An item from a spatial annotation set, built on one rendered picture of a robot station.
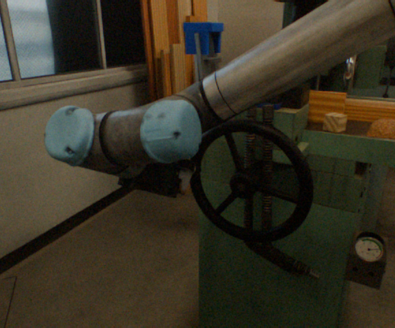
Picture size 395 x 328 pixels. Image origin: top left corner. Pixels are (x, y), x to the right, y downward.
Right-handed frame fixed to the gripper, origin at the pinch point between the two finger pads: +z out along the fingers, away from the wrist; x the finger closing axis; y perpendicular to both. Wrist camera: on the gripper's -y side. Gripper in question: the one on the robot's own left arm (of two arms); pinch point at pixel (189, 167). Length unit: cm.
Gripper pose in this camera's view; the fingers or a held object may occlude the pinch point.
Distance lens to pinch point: 75.1
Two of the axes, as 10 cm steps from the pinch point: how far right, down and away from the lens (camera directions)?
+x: 8.7, 1.8, -4.6
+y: -2.5, 9.6, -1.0
